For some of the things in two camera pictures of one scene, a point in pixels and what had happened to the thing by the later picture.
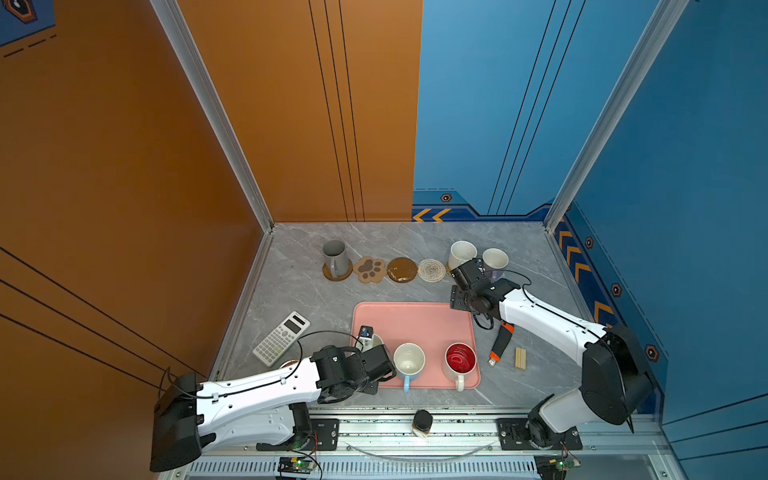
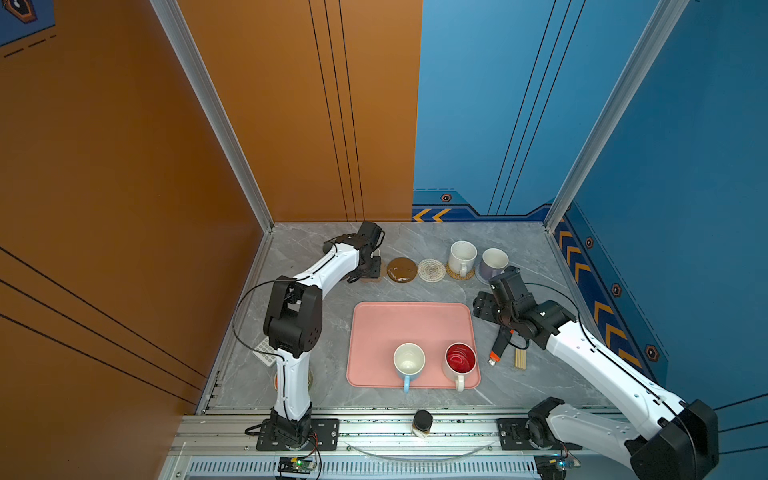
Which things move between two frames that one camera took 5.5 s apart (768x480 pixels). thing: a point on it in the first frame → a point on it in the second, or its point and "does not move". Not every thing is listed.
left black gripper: (373, 389) → (376, 271)
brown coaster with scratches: (402, 270) does not move
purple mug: (495, 261) does not move
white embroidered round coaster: (431, 270) does not move
